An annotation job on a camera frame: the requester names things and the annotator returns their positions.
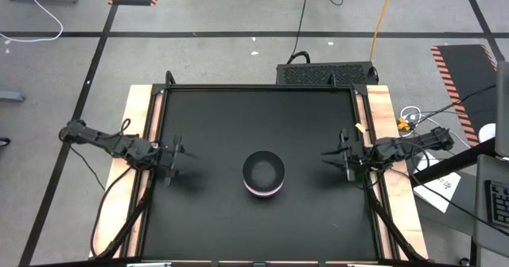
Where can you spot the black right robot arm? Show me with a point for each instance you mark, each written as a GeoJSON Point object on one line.
{"type": "Point", "coordinates": [417, 142]}

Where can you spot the black keyboard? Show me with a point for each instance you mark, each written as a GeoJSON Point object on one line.
{"type": "Point", "coordinates": [499, 203]}

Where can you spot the black bowl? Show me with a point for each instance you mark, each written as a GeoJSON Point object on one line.
{"type": "Point", "coordinates": [263, 171]}

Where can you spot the white paper sheet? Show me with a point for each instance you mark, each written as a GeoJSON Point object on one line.
{"type": "Point", "coordinates": [441, 191]}

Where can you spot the purple bowl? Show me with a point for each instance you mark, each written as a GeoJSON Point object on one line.
{"type": "Point", "coordinates": [263, 195]}

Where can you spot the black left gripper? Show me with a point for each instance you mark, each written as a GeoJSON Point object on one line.
{"type": "Point", "coordinates": [171, 159]}

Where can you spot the yellow tag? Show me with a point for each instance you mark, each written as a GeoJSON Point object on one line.
{"type": "Point", "coordinates": [360, 127]}

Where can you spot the light wooden table board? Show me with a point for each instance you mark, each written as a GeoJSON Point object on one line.
{"type": "Point", "coordinates": [139, 100]}
{"type": "Point", "coordinates": [379, 100]}

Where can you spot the white round cup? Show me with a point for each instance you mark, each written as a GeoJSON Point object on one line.
{"type": "Point", "coordinates": [487, 133]}

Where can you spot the black computer case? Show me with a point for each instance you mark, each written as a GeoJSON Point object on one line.
{"type": "Point", "coordinates": [326, 74]}

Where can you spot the yellow connector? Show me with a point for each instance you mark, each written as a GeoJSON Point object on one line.
{"type": "Point", "coordinates": [403, 124]}

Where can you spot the black floor object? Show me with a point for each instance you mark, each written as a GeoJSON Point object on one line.
{"type": "Point", "coordinates": [4, 141]}

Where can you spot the short grey desk foot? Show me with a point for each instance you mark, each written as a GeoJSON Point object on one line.
{"type": "Point", "coordinates": [12, 96]}

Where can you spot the grey desk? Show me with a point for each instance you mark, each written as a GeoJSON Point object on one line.
{"type": "Point", "coordinates": [481, 235]}

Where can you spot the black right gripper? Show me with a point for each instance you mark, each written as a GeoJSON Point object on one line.
{"type": "Point", "coordinates": [358, 155]}

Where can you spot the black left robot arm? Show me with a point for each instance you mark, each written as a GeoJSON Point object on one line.
{"type": "Point", "coordinates": [119, 145]}

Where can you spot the grey monitor back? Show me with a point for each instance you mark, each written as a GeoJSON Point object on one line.
{"type": "Point", "coordinates": [503, 108]}

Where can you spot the silver table bracket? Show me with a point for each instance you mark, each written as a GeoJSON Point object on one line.
{"type": "Point", "coordinates": [149, 264]}
{"type": "Point", "coordinates": [370, 265]}

